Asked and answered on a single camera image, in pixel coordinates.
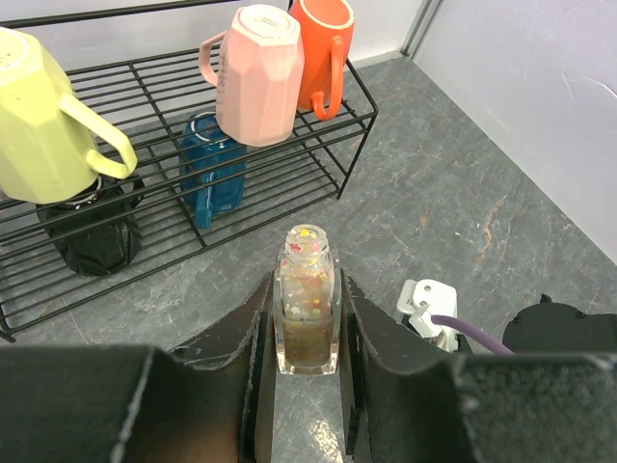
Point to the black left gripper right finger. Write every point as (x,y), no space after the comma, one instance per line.
(406,400)

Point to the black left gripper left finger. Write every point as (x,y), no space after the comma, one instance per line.
(210,399)

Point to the glitter nail polish bottle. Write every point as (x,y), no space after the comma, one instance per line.
(306,303)

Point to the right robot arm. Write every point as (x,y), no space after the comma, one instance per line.
(556,327)

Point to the black mug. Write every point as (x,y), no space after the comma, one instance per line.
(94,241)

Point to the blue mug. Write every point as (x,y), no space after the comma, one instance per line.
(214,166)

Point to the yellow faceted mug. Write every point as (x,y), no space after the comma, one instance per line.
(53,146)

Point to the pink faceted mug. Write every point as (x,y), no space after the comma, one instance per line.
(256,65)

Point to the orange mug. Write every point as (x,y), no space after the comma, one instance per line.
(327,28)

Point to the black wire rack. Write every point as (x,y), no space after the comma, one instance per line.
(174,208)

